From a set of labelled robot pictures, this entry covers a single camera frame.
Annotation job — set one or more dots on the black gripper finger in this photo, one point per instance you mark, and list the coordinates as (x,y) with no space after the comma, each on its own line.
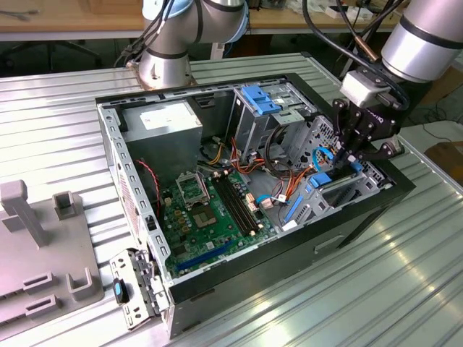
(351,123)
(383,151)

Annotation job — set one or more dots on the hard disk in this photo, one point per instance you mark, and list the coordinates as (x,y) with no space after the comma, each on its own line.
(320,180)

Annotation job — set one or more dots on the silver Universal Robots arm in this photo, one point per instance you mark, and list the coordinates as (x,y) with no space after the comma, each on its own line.
(166,68)

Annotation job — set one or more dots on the perforated metal disk bay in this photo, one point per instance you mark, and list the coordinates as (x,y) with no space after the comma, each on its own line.
(314,213)

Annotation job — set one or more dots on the small cardboard box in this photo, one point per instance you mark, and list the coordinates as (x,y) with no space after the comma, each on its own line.
(446,155)

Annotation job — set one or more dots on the large cardboard box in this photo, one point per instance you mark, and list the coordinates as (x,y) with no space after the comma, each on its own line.
(448,83)

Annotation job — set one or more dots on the grey metal drive cage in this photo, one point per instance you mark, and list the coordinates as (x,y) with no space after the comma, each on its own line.
(253,130)

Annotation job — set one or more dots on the blue plastic cage latch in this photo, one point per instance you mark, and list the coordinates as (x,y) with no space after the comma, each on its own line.
(255,95)

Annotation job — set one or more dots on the wooden desk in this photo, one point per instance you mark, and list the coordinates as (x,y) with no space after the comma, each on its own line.
(54,18)
(282,21)

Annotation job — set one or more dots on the black RAM slot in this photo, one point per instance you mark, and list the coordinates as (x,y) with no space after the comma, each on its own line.
(241,202)
(232,206)

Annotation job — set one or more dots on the black open PC case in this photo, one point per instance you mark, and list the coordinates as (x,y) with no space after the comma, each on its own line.
(289,260)

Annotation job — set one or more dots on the green motherboard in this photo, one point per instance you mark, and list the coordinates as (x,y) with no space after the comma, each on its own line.
(217,235)

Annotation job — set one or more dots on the grey power supply unit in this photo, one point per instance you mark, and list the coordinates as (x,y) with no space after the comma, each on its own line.
(162,148)

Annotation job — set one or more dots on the blue expansion slot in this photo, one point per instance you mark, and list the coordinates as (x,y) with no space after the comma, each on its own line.
(204,256)

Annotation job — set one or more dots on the grey parts rack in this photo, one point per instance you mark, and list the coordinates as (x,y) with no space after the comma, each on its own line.
(47,260)

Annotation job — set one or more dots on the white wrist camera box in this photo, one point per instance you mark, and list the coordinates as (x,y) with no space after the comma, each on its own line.
(360,88)

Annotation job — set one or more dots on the metal slot bracket cover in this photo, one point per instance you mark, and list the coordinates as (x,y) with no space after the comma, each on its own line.
(139,289)

